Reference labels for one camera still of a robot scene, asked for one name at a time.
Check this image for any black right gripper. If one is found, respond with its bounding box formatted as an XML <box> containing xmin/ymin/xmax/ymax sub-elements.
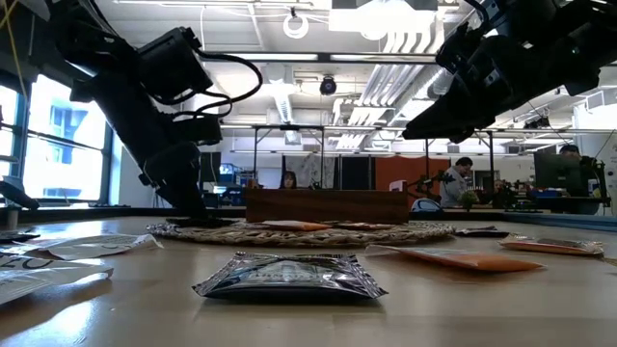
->
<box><xmin>402</xmin><ymin>28</ymin><xmax>594</xmax><ymax>145</ymax></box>

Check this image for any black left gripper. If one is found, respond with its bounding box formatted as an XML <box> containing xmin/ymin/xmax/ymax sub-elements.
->
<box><xmin>71</xmin><ymin>71</ymin><xmax>224</xmax><ymax>219</ymax></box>

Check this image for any white tea packet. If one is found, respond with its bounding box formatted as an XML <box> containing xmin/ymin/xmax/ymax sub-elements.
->
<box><xmin>13</xmin><ymin>233</ymin><xmax>164</xmax><ymax>262</ymax></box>
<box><xmin>0</xmin><ymin>253</ymin><xmax>115</xmax><ymax>306</ymax></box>

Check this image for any wooden tea box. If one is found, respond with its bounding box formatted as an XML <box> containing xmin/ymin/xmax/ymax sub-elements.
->
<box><xmin>244</xmin><ymin>187</ymin><xmax>410</xmax><ymax>226</ymax></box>

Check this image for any blue and white helmet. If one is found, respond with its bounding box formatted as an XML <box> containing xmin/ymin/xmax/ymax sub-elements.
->
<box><xmin>410</xmin><ymin>197</ymin><xmax>444</xmax><ymax>213</ymax></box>

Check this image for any round woven straw placemat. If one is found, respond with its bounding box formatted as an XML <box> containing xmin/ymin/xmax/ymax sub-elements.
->
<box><xmin>146</xmin><ymin>219</ymin><xmax>456</xmax><ymax>250</ymax></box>

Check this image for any black beam with lights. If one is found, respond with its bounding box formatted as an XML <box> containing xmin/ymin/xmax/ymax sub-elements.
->
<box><xmin>201</xmin><ymin>50</ymin><xmax>439</xmax><ymax>65</ymax></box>

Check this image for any black station frame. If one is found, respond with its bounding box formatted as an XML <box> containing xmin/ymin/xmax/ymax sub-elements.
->
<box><xmin>252</xmin><ymin>123</ymin><xmax>327</xmax><ymax>190</ymax></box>
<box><xmin>423</xmin><ymin>128</ymin><xmax>496</xmax><ymax>194</ymax></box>

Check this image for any silver ventilation duct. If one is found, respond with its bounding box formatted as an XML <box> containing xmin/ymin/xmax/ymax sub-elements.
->
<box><xmin>426</xmin><ymin>67</ymin><xmax>454</xmax><ymax>97</ymax></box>

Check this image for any orange partition wall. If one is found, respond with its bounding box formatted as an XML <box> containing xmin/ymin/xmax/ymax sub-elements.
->
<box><xmin>374</xmin><ymin>156</ymin><xmax>452</xmax><ymax>194</ymax></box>

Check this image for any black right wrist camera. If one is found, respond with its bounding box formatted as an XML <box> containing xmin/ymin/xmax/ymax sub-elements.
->
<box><xmin>436</xmin><ymin>21</ymin><xmax>486</xmax><ymax>74</ymax></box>

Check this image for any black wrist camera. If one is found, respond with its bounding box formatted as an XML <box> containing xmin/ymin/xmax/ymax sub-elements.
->
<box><xmin>137</xmin><ymin>26</ymin><xmax>214</xmax><ymax>105</ymax></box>
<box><xmin>436</xmin><ymin>21</ymin><xmax>486</xmax><ymax>74</ymax></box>

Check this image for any black aluminium table frame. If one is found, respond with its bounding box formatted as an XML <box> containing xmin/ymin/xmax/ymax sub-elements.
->
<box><xmin>0</xmin><ymin>205</ymin><xmax>617</xmax><ymax>233</ymax></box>

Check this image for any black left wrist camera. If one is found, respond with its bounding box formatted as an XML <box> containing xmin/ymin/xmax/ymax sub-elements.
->
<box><xmin>137</xmin><ymin>26</ymin><xmax>214</xmax><ymax>105</ymax></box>

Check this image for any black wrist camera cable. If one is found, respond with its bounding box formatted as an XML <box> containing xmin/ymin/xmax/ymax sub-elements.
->
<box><xmin>158</xmin><ymin>45</ymin><xmax>264</xmax><ymax>120</ymax></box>

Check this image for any white ring light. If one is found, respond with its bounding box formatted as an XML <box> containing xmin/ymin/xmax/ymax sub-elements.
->
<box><xmin>282</xmin><ymin>13</ymin><xmax>310</xmax><ymax>40</ymax></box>

